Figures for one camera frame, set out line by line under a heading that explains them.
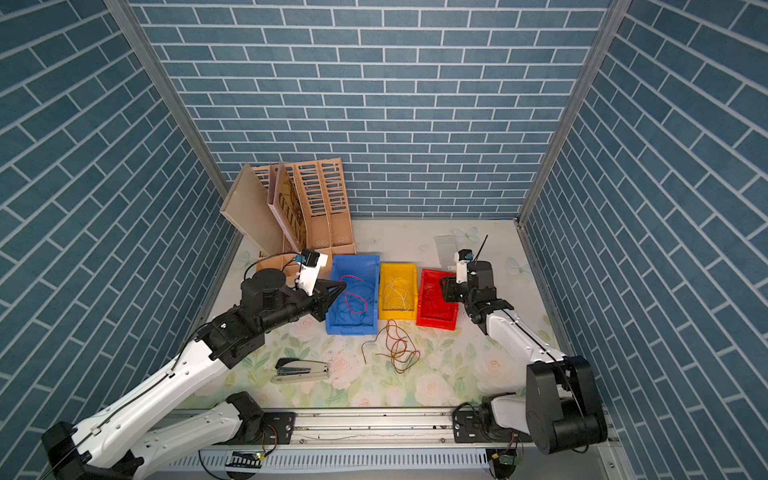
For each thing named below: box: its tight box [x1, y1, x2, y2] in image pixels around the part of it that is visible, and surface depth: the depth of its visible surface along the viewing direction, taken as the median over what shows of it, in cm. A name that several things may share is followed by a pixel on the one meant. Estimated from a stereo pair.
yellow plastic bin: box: [379, 263, 419, 321], surface depth 98 cm
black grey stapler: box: [271, 358, 329, 384], surface depth 83 cm
